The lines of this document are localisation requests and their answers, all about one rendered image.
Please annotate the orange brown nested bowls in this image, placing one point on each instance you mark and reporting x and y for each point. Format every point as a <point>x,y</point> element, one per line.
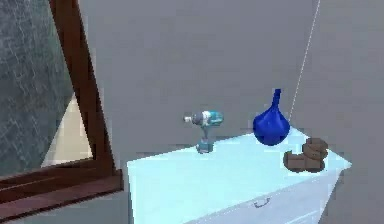
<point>308,156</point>

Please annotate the pale blue chest of drawers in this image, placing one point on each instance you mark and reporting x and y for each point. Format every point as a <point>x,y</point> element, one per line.
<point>213,186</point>

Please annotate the blue round vase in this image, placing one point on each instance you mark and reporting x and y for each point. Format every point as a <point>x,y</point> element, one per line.
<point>270,126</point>

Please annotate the brown framed window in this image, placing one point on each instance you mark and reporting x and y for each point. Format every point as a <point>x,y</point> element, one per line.
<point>83,76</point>

